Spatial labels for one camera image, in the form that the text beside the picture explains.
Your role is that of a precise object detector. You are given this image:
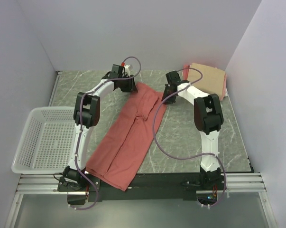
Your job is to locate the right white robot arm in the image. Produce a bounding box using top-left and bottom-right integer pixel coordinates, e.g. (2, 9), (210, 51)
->
(162, 71), (224, 190)

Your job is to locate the folded beige t shirt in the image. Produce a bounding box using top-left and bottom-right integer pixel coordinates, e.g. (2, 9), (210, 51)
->
(190, 63), (227, 100)

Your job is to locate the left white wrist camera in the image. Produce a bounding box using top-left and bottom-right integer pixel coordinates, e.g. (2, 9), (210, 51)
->
(121, 62), (133, 72)

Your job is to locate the white plastic laundry basket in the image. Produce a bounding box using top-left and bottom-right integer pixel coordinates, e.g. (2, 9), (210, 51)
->
(11, 106), (75, 175)

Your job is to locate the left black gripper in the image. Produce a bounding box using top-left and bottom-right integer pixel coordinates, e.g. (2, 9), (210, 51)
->
(119, 75), (138, 94)

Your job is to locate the red t shirt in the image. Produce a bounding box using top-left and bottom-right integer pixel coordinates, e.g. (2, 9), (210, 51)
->
(86, 83), (166, 191)

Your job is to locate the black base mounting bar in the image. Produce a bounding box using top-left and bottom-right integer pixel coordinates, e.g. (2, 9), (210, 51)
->
(54, 172), (229, 205)

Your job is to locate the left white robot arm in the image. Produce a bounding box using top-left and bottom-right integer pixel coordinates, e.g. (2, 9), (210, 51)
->
(63, 62), (138, 191)

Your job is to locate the folded pink t shirt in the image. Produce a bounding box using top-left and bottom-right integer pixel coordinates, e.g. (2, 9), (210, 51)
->
(182, 63), (228, 97)

